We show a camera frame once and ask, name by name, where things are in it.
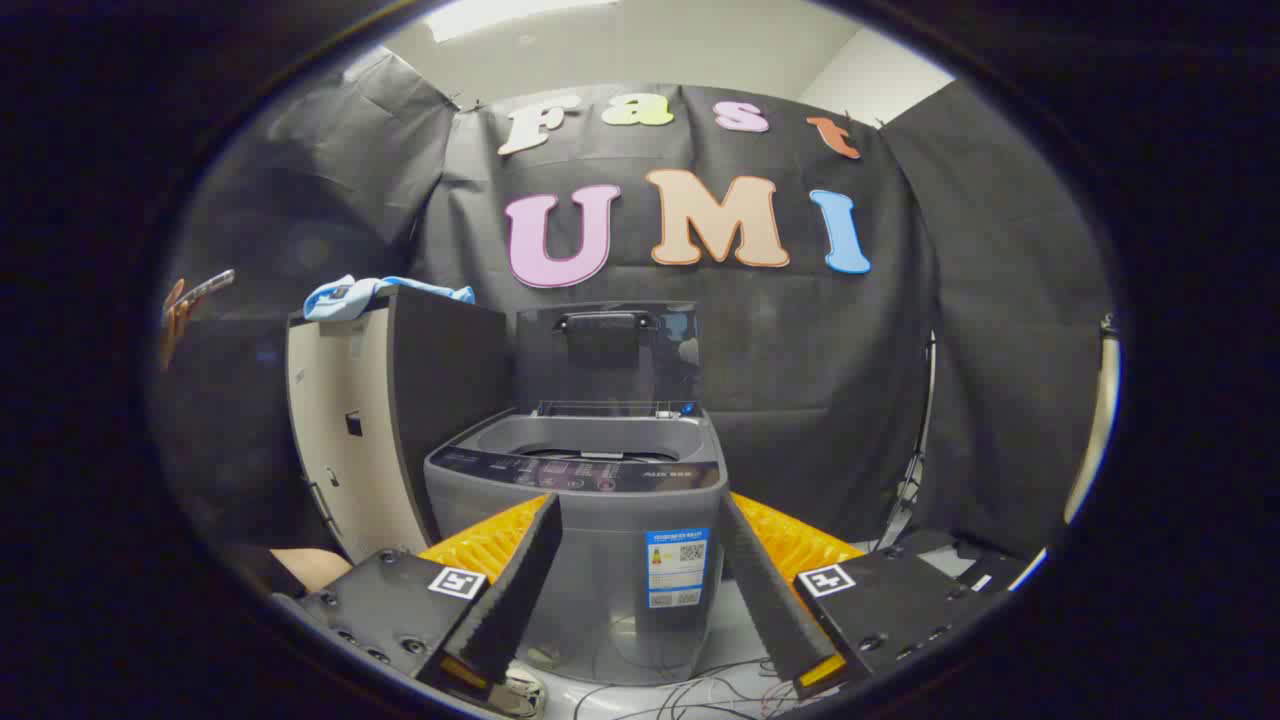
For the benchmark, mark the person's shoe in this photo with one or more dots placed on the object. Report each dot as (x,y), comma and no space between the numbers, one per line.
(522,695)

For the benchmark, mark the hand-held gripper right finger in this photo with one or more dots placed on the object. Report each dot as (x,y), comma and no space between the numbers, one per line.
(770,600)

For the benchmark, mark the black tripod stand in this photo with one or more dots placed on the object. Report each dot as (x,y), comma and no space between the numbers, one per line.
(929,380)

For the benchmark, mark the clear-cased smartphone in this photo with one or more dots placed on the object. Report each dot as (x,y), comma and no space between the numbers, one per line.
(205,290)

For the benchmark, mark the beige and dark cabinet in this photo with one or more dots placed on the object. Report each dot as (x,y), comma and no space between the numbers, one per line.
(350,440)

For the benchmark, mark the black box with white label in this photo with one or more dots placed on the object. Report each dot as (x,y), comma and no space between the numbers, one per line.
(985,570)

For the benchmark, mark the grey washing machine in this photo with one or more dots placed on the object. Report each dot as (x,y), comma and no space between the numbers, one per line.
(610,560)

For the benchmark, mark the light blue garment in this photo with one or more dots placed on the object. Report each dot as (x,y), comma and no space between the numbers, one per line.
(340,297)

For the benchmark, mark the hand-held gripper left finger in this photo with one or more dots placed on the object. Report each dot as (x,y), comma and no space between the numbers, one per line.
(510,600)

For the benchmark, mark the dark washing machine lid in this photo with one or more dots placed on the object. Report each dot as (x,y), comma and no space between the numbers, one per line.
(600,372)

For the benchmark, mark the black backdrop cloth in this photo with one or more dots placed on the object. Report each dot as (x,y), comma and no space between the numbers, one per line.
(800,350)

